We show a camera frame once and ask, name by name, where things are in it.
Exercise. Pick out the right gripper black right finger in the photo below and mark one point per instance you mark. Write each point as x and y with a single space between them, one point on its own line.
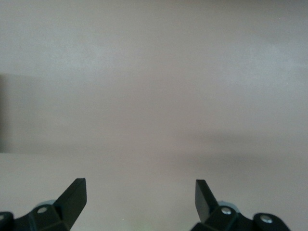
204 202

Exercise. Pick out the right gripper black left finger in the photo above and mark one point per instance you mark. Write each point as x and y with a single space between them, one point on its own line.
69 204

